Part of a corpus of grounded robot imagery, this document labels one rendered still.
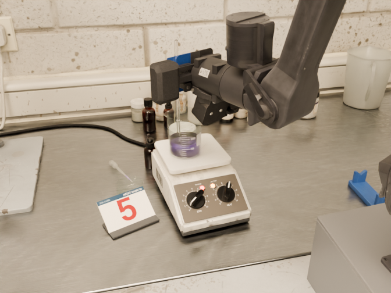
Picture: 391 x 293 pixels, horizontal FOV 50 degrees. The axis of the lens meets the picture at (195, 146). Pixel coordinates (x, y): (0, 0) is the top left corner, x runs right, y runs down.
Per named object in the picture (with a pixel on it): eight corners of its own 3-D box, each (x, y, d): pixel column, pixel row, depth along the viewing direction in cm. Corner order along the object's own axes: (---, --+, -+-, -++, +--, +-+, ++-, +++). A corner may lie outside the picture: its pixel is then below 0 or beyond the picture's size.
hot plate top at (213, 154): (233, 164, 77) (233, 160, 76) (170, 175, 73) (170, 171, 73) (209, 136, 87) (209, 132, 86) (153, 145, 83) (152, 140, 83)
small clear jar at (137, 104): (132, 115, 115) (130, 97, 112) (149, 115, 115) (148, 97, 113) (130, 122, 111) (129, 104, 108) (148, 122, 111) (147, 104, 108)
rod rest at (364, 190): (391, 211, 77) (395, 195, 75) (374, 214, 76) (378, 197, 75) (362, 182, 86) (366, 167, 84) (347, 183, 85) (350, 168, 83)
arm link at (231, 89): (280, 120, 61) (284, 59, 56) (253, 134, 58) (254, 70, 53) (246, 106, 66) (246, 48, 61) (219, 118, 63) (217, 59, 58)
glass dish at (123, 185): (144, 199, 80) (144, 190, 79) (115, 201, 80) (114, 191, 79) (144, 183, 85) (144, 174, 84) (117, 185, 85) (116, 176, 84)
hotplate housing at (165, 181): (252, 222, 74) (255, 185, 70) (181, 239, 70) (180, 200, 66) (207, 163, 93) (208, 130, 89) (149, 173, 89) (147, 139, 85)
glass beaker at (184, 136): (197, 144, 82) (197, 104, 78) (206, 160, 77) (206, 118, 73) (162, 148, 81) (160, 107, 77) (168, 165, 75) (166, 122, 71)
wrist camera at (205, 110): (210, 95, 62) (209, 135, 65) (246, 84, 66) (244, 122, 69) (185, 84, 66) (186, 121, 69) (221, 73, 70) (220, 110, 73)
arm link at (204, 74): (182, 77, 55) (184, 119, 58) (276, 52, 66) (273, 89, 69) (147, 63, 61) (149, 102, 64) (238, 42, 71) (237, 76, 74)
